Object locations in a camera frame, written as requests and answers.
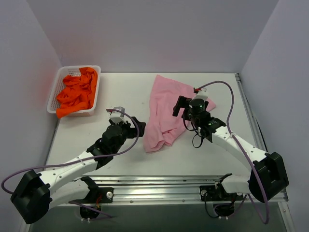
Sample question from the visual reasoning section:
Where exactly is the pink t-shirt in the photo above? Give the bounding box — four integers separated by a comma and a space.
142, 74, 217, 153

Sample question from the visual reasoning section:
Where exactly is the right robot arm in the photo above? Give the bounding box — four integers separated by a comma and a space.
172, 96, 289, 203

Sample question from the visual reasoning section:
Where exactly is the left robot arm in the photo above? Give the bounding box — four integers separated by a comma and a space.
11, 116, 146, 224

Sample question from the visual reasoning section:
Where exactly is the orange t-shirt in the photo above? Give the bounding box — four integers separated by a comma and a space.
56, 67, 98, 118

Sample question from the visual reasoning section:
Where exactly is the white plastic basket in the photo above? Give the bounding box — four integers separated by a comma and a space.
47, 65, 101, 118

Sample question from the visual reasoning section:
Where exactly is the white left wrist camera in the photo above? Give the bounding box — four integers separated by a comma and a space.
107, 106, 126, 125

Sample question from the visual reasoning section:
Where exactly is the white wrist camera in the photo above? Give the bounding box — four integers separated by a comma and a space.
107, 106, 126, 125
194, 87, 208, 101

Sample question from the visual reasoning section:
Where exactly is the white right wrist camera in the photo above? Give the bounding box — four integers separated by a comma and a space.
194, 87, 208, 101

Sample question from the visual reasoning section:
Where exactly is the aluminium mounting rail frame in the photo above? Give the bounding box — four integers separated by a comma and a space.
67, 73, 289, 206

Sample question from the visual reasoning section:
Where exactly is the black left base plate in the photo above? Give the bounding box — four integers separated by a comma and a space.
79, 176, 114, 203

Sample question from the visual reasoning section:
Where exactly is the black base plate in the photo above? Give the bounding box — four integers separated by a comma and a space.
79, 176, 114, 203
199, 185, 244, 202

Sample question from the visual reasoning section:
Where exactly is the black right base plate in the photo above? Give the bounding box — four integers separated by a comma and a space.
199, 185, 244, 202

